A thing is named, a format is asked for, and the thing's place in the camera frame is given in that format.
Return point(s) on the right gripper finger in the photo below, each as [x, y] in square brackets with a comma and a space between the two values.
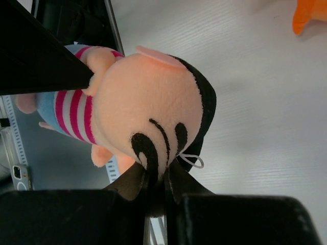
[32, 59]

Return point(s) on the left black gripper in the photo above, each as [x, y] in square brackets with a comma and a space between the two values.
[107, 217]

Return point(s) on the boy plush red dot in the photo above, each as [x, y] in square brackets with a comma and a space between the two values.
[149, 108]

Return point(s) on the orange plush toy right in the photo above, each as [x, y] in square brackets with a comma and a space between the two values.
[307, 10]

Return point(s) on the white slotted cable duct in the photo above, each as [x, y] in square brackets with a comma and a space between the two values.
[20, 151]

